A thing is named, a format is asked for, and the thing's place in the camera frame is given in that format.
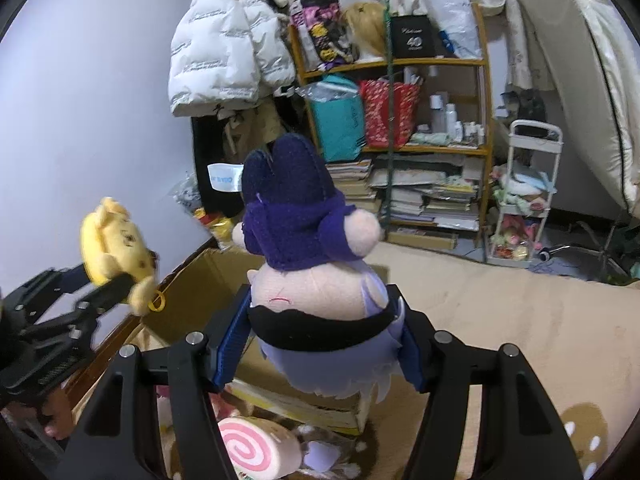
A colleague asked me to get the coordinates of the green pole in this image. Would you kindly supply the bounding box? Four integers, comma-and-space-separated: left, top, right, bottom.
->
382, 0, 397, 241

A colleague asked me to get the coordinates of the person's left hand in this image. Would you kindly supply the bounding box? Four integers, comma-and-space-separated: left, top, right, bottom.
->
42, 387, 76, 441

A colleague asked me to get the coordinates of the cardboard box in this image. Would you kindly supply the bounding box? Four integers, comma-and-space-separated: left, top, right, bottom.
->
140, 247, 391, 436

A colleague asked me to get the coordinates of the clear bag of snacks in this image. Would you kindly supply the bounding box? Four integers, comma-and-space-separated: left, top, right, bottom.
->
170, 172, 246, 251

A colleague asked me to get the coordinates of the teal bag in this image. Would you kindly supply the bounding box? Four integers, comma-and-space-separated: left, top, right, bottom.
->
305, 75, 366, 163

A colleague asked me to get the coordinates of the white mattress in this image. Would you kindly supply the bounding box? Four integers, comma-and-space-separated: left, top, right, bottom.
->
517, 0, 640, 211

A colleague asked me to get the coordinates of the white rolling cart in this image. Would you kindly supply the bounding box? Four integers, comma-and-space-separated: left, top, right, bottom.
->
485, 120, 563, 267

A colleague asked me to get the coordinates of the flat cardboard package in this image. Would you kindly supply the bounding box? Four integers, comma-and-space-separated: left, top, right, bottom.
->
387, 230, 458, 252

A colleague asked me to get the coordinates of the beige printed blanket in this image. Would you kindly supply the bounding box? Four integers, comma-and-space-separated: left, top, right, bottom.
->
150, 240, 640, 480

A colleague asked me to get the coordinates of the stack of books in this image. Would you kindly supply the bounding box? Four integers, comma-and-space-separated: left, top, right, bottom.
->
325, 152, 483, 233

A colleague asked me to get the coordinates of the pile of small plush toys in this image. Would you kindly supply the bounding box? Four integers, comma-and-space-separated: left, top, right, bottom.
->
492, 167, 556, 261

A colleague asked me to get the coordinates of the dark printed bag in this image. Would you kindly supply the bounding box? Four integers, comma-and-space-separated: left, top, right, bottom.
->
290, 0, 358, 71

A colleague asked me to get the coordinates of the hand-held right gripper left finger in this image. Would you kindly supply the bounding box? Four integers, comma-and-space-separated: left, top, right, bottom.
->
52, 285, 256, 480

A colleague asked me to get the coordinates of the wooden shelf unit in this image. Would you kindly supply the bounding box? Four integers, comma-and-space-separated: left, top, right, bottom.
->
289, 2, 493, 261

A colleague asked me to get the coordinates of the purple-hooded plush doll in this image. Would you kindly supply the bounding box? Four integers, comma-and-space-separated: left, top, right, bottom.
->
207, 132, 406, 401

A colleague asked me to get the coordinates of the pink swirl roll plush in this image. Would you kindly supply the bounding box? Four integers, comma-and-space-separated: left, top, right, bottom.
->
217, 415, 303, 480

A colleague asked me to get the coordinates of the red patterned gift bag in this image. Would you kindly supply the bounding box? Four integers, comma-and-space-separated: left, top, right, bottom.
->
359, 79, 421, 150

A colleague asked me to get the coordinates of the yellow dog plush toy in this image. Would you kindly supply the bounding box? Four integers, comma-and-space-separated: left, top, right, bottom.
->
80, 197, 168, 317

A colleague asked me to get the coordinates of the blonde wig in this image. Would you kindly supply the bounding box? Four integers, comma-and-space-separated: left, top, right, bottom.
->
342, 2, 388, 63

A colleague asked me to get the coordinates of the black garment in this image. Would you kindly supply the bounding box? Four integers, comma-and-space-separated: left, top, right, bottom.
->
190, 110, 246, 218

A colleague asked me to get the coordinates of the white plastic bag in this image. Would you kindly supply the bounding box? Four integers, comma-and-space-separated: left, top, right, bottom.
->
420, 0, 483, 59

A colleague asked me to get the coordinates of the beige coat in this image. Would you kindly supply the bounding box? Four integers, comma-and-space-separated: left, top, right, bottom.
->
220, 100, 291, 171

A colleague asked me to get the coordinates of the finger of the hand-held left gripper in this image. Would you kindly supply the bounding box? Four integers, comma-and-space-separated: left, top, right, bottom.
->
20, 264, 93, 303
75, 275, 138, 323

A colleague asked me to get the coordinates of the black box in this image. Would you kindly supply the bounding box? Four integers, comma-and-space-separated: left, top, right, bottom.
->
389, 15, 446, 59

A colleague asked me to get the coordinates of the row of white bottles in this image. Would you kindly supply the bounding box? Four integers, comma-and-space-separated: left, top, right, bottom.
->
427, 92, 488, 146

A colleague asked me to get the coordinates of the white puffer jacket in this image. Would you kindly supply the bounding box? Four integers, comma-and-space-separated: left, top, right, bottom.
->
167, 0, 296, 118

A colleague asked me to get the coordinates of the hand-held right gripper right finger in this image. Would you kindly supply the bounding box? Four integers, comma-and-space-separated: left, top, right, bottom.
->
385, 285, 586, 480

